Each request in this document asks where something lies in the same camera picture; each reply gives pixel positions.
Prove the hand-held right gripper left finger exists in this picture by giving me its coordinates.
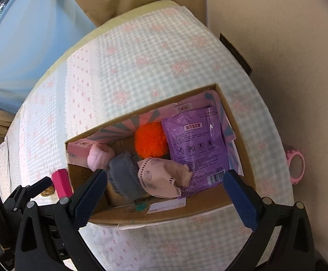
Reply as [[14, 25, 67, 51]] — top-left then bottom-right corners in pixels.
[[15, 169, 108, 271]]

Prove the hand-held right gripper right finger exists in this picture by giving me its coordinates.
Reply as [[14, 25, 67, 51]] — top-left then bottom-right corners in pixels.
[[223, 169, 315, 271]]

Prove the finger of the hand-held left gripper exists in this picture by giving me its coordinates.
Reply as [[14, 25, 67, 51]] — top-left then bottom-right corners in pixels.
[[3, 176, 53, 224]]

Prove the magenta pink tube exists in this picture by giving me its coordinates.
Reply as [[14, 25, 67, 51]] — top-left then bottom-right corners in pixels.
[[52, 168, 73, 198]]

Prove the cardboard box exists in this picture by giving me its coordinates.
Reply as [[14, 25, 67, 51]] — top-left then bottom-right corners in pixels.
[[65, 83, 256, 226]]

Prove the grey fuzzy cloth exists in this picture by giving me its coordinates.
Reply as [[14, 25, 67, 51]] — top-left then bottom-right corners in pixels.
[[107, 151, 150, 204]]

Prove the pink pompom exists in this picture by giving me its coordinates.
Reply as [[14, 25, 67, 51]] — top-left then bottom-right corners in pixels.
[[87, 144, 116, 173]]

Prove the purple plastic packet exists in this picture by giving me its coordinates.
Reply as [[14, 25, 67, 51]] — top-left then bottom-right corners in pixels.
[[161, 106, 231, 198]]

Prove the pink face mask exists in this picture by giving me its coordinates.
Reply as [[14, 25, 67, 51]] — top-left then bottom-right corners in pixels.
[[137, 157, 193, 198]]

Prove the orange pompom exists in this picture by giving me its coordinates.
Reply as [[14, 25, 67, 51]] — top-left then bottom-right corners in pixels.
[[134, 121, 170, 160]]

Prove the light blue cloth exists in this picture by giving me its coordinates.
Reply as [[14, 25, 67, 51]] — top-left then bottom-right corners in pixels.
[[0, 0, 97, 116]]

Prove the black bar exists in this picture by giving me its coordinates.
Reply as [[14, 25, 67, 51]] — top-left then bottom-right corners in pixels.
[[219, 33, 252, 75]]

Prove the pink toothed ring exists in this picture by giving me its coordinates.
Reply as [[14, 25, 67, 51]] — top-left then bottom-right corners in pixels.
[[285, 146, 306, 186]]

